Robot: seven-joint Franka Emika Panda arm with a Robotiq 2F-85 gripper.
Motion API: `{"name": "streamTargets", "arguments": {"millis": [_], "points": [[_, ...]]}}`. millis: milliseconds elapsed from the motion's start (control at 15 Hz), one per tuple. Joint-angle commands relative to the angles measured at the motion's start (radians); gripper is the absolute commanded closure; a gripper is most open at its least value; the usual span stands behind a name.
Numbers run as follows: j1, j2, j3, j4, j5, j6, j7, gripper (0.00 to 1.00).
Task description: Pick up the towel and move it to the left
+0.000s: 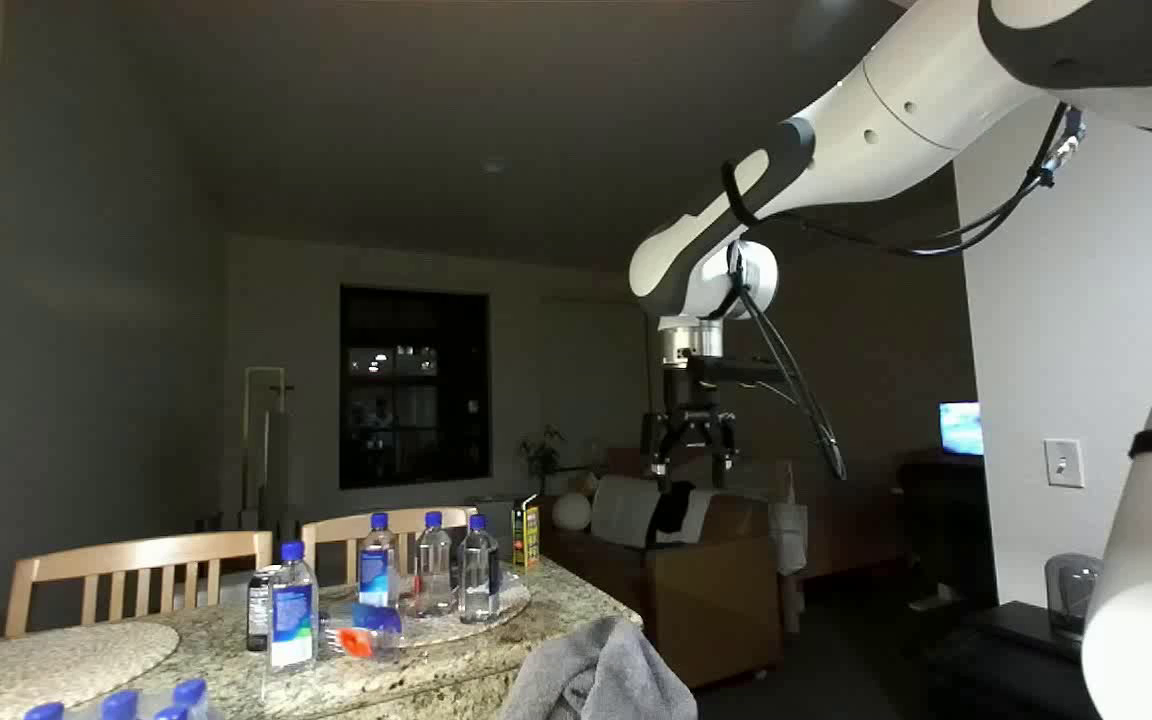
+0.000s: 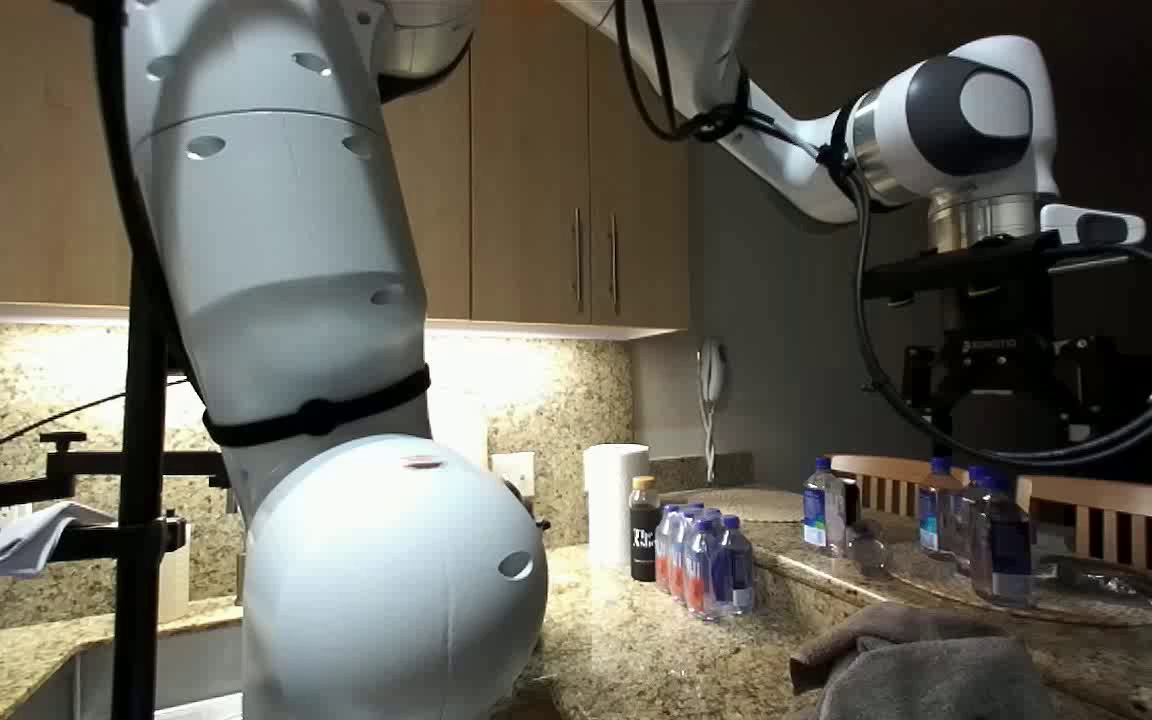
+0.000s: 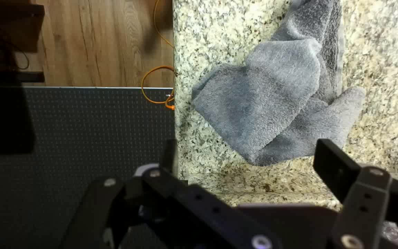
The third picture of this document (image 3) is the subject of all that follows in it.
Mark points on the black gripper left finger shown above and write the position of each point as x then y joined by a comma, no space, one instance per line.
185,216

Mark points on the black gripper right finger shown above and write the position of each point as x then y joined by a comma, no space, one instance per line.
365,202

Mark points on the grey towel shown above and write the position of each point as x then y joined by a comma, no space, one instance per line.
263,92

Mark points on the dark grey mat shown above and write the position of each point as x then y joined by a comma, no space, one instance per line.
93,129

